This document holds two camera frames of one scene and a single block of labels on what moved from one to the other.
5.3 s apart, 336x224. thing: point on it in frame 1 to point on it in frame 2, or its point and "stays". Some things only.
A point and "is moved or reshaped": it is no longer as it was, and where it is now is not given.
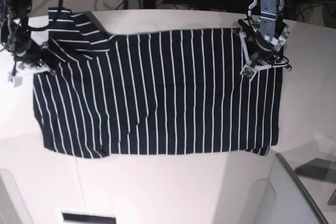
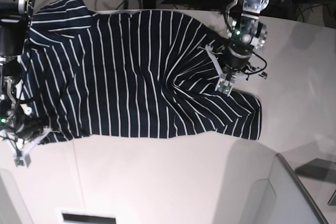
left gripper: [36, 55] to [24, 127]
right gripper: [266, 59] to [230, 66]
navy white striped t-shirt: [155, 92] is moved or reshaped
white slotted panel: [75, 216] stays
